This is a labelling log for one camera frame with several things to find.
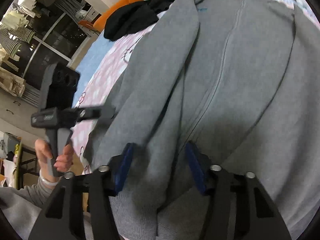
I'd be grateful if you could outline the grey zip-up sweatshirt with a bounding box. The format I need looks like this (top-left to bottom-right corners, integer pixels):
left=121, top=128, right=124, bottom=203
left=85, top=0, right=319, bottom=239

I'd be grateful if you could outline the grey sleeved left forearm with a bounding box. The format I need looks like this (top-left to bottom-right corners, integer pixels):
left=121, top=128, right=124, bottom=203
left=0, top=180, right=53, bottom=239

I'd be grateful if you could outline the person's left hand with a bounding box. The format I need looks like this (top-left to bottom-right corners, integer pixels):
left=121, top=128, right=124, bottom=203
left=35, top=139, right=74, bottom=183

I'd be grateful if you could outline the pink Hello Kitty blanket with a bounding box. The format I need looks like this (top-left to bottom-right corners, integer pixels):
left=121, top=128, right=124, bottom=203
left=72, top=25, right=154, bottom=174

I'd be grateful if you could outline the light blue quilted bedspread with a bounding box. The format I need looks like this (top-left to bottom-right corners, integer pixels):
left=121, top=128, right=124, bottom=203
left=73, top=0, right=319, bottom=106

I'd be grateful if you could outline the black garment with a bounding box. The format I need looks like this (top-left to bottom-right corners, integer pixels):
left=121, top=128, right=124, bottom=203
left=104, top=0, right=174, bottom=41

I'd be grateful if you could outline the jade bangle bracelet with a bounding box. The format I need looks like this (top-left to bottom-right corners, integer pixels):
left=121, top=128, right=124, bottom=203
left=38, top=169, right=60, bottom=188

